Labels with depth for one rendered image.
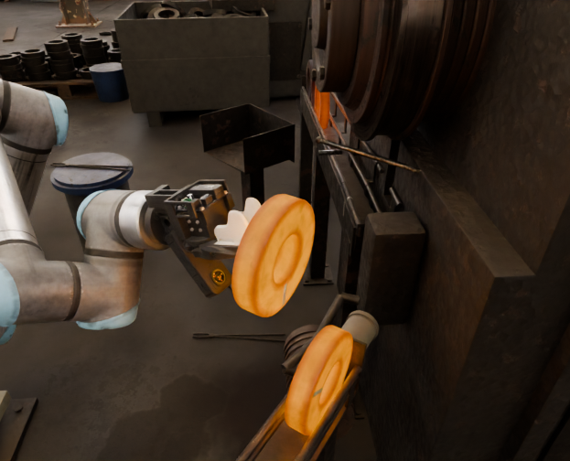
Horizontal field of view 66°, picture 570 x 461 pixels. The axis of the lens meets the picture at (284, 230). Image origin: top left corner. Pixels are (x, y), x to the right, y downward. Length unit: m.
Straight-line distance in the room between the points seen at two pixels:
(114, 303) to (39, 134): 0.55
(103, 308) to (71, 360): 1.04
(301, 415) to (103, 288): 0.34
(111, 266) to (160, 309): 1.12
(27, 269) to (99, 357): 1.08
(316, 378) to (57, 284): 0.38
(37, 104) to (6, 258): 0.53
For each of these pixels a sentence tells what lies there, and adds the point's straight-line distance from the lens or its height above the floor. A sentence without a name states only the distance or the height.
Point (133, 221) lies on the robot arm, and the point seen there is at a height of 0.91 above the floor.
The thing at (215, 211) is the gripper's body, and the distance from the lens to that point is 0.60.
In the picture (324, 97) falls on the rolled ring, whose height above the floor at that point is 0.75.
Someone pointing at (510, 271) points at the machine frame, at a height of 0.87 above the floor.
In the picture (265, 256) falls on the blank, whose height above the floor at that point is 0.95.
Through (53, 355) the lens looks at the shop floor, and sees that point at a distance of 1.82.
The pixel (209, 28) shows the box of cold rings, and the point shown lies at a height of 0.67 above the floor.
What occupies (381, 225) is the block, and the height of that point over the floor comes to 0.80.
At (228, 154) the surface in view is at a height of 0.59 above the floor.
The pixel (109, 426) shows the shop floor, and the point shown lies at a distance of 1.56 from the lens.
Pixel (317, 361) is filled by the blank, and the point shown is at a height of 0.78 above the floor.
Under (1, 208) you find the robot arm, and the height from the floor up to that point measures 0.90.
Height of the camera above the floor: 1.25
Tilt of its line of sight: 35 degrees down
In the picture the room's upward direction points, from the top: straight up
